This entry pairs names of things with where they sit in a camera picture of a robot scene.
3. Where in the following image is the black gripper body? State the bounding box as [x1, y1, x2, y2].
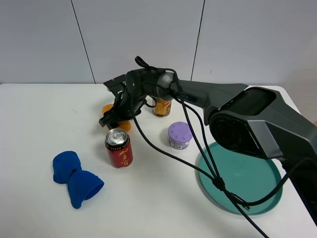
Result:
[104, 69, 159, 120]

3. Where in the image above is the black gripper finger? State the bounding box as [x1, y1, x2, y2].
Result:
[99, 109, 122, 129]

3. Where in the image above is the orange oval object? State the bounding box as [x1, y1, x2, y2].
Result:
[102, 104, 132, 132]

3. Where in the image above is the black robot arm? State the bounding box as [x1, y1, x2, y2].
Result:
[99, 67, 317, 220]

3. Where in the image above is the red soda can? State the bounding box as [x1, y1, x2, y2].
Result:
[105, 128, 133, 168]

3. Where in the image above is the yellow drink can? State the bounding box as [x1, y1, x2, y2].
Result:
[153, 98, 172, 118]

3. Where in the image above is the purple lidded jar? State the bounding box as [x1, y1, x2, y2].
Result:
[168, 121, 193, 150]

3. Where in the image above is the blue crumpled cloth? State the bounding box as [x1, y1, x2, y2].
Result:
[53, 151, 105, 209]

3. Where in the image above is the black cable bundle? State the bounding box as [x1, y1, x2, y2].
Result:
[130, 56, 317, 238]

